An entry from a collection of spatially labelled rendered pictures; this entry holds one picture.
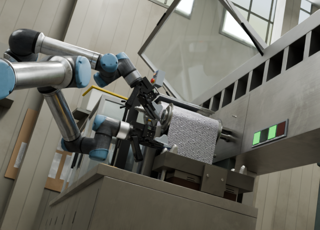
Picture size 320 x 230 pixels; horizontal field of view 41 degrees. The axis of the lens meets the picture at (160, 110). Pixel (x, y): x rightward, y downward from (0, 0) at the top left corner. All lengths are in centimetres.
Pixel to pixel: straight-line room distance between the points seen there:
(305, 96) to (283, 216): 518
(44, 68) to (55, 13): 436
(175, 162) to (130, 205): 27
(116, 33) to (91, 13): 53
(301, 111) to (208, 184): 46
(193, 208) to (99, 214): 36
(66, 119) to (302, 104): 92
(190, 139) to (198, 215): 44
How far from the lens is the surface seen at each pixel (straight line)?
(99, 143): 183
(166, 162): 172
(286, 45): 193
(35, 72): 142
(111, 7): 606
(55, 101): 175
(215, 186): 176
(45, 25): 570
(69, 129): 184
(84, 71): 159
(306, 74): 170
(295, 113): 167
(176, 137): 196
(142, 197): 161
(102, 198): 158
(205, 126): 203
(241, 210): 176
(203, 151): 200
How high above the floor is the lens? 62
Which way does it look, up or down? 19 degrees up
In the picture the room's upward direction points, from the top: 13 degrees clockwise
